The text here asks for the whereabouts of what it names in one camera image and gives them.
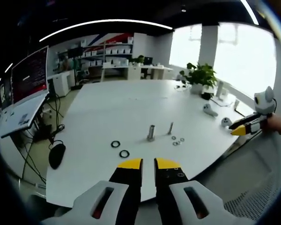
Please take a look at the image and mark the white cylindrical bottle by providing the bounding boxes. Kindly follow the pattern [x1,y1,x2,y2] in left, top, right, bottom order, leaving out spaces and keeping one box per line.
[216,81,226,99]

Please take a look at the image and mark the white storage shelf with bins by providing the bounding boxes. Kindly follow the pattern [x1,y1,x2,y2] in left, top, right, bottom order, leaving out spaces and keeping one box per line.
[57,35,134,68]

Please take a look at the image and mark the person's right hand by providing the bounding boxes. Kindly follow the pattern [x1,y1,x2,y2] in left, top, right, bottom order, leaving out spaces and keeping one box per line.
[268,112,281,136]

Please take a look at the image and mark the white cabinet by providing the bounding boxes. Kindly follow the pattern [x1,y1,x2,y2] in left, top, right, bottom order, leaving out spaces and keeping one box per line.
[52,70,75,97]

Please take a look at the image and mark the computer monitor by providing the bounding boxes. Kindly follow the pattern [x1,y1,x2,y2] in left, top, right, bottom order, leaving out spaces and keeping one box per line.
[10,45,50,106]

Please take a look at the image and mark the bundle of black cables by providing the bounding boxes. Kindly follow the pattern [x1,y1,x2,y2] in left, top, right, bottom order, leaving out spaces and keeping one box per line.
[20,92,66,183]

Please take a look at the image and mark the white background desk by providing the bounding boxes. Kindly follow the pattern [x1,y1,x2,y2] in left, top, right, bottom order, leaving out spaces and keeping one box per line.
[102,62,174,82]

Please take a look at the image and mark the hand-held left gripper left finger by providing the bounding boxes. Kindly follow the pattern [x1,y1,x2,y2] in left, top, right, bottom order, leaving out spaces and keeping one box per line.
[41,158,143,225]

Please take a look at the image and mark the white side desk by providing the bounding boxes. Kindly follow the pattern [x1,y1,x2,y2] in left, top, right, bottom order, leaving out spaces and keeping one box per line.
[0,93,50,139]

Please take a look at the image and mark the curved ceiling light strip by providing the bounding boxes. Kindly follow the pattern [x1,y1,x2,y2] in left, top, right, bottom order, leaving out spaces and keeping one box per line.
[39,19,174,43]

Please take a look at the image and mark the green potted plant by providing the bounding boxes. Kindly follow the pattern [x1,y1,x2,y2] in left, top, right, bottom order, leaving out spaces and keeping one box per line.
[179,62,218,95]

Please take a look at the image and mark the thick metal threaded stud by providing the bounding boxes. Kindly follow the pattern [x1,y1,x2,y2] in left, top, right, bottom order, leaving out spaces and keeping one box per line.
[146,125,157,142]

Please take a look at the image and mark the grey mesh chair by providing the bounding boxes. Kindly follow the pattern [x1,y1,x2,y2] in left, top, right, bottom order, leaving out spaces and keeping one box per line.
[221,180,281,221]

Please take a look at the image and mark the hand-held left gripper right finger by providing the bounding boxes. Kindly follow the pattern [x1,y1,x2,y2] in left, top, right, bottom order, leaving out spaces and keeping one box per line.
[154,157,257,225]

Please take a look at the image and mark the small background plant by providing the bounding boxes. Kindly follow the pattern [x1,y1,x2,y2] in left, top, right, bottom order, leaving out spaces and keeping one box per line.
[130,54,145,67]

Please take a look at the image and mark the black oval floor object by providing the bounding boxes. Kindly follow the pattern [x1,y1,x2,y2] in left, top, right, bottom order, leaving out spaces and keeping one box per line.
[48,143,67,170]

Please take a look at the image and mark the white papers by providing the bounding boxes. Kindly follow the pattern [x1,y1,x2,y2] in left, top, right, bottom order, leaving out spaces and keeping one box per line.
[210,93,236,108]

